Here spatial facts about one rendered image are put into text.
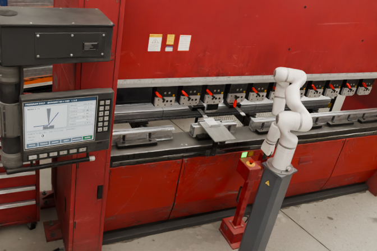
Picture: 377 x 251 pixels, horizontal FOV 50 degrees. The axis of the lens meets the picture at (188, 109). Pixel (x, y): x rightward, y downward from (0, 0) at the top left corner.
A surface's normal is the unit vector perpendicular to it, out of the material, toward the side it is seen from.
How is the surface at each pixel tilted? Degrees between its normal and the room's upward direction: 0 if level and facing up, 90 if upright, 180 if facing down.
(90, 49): 90
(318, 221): 0
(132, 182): 90
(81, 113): 90
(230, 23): 90
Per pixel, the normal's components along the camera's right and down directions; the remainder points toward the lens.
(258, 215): -0.77, 0.18
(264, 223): -0.11, 0.45
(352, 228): 0.17, -0.87
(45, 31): 0.48, 0.48
